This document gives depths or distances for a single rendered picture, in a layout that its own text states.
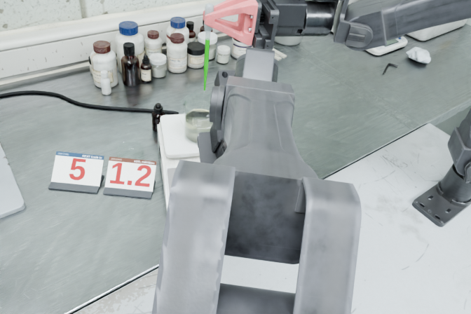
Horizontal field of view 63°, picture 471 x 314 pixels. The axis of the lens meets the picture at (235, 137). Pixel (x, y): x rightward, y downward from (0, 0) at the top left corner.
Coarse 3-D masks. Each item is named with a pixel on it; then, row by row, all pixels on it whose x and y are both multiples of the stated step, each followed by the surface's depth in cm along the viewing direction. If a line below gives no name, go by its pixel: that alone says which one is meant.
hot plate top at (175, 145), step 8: (160, 120) 76; (168, 120) 76; (176, 120) 77; (168, 128) 74; (176, 128) 75; (168, 136) 73; (176, 136) 73; (168, 144) 71; (176, 144) 71; (184, 144) 71; (192, 144) 72; (168, 152) 69; (176, 152) 70; (184, 152) 70; (192, 152) 70
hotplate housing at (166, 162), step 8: (160, 128) 77; (160, 136) 76; (160, 144) 74; (160, 152) 75; (160, 160) 77; (168, 160) 70; (176, 160) 71; (184, 160) 71; (192, 160) 71; (168, 192) 68
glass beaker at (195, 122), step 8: (192, 96) 71; (200, 96) 71; (208, 96) 71; (184, 104) 69; (192, 104) 72; (200, 104) 73; (208, 104) 72; (184, 112) 69; (192, 112) 67; (200, 112) 66; (208, 112) 67; (184, 120) 70; (192, 120) 68; (200, 120) 68; (208, 120) 68; (184, 128) 71; (192, 128) 69; (200, 128) 69; (208, 128) 69; (184, 136) 72; (192, 136) 70
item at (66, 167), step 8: (56, 160) 73; (64, 160) 73; (72, 160) 73; (80, 160) 73; (88, 160) 73; (96, 160) 73; (56, 168) 72; (64, 168) 73; (72, 168) 73; (80, 168) 73; (88, 168) 73; (96, 168) 73; (56, 176) 72; (64, 176) 72; (72, 176) 72; (80, 176) 72; (88, 176) 73; (96, 176) 73
